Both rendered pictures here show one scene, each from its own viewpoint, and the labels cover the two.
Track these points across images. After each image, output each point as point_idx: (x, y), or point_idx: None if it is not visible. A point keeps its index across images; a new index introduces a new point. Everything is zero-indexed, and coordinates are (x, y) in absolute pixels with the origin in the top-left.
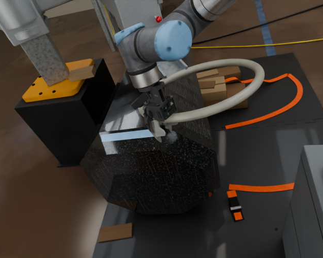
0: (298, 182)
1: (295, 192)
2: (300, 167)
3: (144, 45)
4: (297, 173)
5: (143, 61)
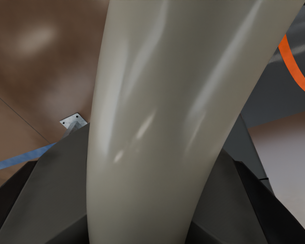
0: (238, 149)
1: (235, 129)
2: (250, 168)
3: None
4: (251, 149)
5: None
